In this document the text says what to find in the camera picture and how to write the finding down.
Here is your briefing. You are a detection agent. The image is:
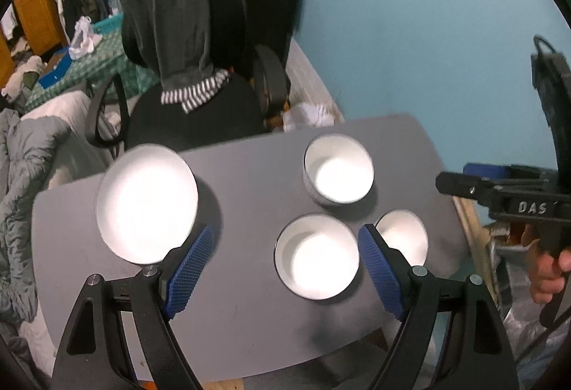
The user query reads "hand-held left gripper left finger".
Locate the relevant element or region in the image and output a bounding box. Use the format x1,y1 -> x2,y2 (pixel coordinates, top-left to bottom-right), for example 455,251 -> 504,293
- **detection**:
51,224 -> 216,390

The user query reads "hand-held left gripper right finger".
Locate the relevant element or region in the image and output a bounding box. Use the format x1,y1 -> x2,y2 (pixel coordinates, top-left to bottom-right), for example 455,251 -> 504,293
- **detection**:
358,224 -> 520,390

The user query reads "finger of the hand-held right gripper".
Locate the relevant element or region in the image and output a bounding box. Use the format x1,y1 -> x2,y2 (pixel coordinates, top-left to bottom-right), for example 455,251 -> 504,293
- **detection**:
463,162 -> 558,182
435,171 -> 497,212

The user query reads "small white bowl black rim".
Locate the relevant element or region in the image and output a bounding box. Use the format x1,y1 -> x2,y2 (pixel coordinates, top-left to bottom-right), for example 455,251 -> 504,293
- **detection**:
375,210 -> 430,268

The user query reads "large white bowl black rim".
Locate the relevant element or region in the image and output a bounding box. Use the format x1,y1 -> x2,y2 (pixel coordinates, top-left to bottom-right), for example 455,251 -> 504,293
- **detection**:
303,134 -> 375,207
274,214 -> 360,300

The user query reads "white plate black rim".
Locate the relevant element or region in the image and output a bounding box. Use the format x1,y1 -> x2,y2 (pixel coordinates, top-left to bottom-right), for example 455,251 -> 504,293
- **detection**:
96,143 -> 199,264

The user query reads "person's right hand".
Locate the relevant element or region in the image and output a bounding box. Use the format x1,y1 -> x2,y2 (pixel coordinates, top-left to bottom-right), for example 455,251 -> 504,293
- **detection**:
520,223 -> 571,306

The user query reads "cardboard piece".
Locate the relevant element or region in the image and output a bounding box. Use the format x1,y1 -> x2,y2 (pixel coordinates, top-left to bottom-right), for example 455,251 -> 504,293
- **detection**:
454,194 -> 497,286

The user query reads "clear plastic bin bag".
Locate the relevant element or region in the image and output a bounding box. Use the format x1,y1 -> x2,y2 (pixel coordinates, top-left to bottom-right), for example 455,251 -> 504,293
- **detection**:
490,234 -> 571,375

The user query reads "crumpled white bag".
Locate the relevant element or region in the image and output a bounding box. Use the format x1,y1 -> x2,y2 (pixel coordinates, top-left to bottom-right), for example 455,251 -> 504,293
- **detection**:
282,102 -> 336,133

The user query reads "black office chair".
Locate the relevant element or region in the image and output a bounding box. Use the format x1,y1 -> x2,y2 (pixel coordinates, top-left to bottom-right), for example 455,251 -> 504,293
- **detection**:
86,0 -> 292,153

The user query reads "grey quilted duvet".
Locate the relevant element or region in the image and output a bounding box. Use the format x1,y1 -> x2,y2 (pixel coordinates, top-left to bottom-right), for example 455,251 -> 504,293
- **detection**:
0,108 -> 73,325

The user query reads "white pillow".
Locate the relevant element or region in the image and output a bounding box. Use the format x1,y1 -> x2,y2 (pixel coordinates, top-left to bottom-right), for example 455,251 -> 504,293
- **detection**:
20,90 -> 117,191

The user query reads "green checkered cloth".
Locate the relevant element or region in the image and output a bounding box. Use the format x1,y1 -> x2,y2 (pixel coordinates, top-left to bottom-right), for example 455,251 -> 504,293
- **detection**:
24,12 -> 162,115

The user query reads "blue flat box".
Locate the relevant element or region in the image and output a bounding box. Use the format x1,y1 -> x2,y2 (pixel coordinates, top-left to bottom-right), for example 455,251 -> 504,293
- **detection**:
37,50 -> 73,90

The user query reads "grey garment with striped cuffs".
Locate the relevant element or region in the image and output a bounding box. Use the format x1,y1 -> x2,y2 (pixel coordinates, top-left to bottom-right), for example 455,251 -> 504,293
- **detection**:
120,0 -> 231,114

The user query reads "white plastic bag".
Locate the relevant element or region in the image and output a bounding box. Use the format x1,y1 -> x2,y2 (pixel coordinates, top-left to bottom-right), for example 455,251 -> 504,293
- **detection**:
67,16 -> 105,61

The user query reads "beige clothes pile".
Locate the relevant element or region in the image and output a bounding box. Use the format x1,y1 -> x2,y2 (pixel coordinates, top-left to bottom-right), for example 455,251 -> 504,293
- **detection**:
1,55 -> 46,102

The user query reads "teal plastic crate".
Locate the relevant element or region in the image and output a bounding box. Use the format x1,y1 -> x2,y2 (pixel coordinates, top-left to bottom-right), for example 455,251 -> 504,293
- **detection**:
90,12 -> 126,37

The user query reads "wooden louvred wardrobe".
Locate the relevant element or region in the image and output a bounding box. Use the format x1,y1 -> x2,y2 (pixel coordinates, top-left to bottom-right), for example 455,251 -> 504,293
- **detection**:
0,0 -> 64,84

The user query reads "black cable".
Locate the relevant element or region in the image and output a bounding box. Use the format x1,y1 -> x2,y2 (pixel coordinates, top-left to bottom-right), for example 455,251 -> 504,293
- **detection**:
532,34 -> 559,57

